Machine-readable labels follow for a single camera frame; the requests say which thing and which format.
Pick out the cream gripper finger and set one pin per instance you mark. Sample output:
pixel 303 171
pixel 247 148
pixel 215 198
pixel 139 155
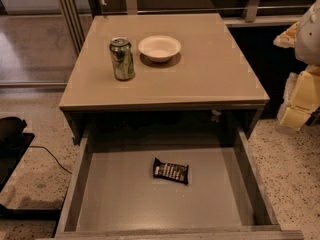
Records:
pixel 287 38
pixel 301 100

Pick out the black rxbar chocolate wrapper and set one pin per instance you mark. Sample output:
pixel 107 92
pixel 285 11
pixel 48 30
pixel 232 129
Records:
pixel 169 171

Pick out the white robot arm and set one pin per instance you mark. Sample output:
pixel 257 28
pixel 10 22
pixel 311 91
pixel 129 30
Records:
pixel 307 43

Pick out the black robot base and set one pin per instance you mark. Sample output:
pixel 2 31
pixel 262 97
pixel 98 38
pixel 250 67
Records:
pixel 14 142

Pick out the grey cabinet counter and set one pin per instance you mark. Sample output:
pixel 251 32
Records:
pixel 209 73

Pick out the small drawer lock latch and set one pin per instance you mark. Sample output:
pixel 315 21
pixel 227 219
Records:
pixel 216 116

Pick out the open grey top drawer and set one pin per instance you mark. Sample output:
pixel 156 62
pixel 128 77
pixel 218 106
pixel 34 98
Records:
pixel 114 196

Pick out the white paper bowl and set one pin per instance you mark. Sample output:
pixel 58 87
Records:
pixel 159 48

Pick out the green soda can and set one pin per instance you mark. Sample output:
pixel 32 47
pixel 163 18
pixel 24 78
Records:
pixel 122 59

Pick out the metal railing frame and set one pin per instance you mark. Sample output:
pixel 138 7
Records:
pixel 237 13

